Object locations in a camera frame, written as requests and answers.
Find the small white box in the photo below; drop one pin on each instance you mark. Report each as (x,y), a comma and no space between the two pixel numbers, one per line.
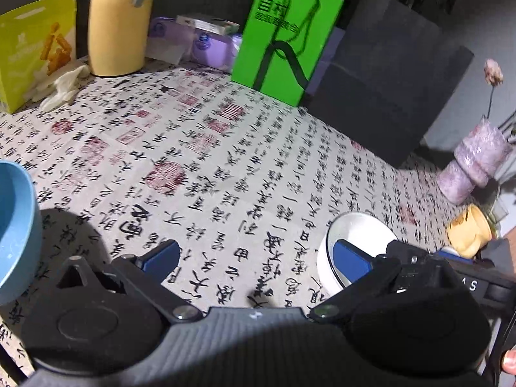
(215,25)

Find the yellow mug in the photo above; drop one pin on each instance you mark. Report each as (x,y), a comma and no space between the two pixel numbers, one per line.
(469,231)

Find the large white bowl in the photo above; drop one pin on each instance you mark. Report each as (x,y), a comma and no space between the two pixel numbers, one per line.
(357,227)

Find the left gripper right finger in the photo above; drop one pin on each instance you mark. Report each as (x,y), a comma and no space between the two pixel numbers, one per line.
(351,262)

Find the white rubber gloves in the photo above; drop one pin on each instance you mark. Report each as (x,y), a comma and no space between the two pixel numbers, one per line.
(60,87)

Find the yellow-green snack box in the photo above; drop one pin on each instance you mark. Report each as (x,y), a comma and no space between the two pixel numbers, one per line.
(36,41)

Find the black paper bag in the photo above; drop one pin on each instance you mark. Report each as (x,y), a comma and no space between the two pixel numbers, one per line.
(387,72)

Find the purple tissue pack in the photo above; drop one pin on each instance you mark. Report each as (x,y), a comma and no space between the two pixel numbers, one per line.
(171,42)

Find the blue bowl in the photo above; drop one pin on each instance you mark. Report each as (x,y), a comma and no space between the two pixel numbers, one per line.
(21,231)

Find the person's right hand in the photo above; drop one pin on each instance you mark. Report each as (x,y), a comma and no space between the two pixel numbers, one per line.
(508,363)

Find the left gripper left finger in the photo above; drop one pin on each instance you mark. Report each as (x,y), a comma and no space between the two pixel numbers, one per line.
(155,265)

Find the green paper bag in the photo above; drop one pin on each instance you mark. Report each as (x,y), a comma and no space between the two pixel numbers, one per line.
(281,45)

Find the dried pink flowers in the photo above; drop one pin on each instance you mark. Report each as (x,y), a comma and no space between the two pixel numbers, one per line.
(494,77)

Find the yellow thermos jug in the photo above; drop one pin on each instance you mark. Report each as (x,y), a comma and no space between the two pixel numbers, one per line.
(117,36)

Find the purple ceramic vase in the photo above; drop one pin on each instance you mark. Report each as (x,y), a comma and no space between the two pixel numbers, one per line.
(476,159)

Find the calligraphy tablecloth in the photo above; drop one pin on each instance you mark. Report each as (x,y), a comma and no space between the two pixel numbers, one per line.
(245,184)

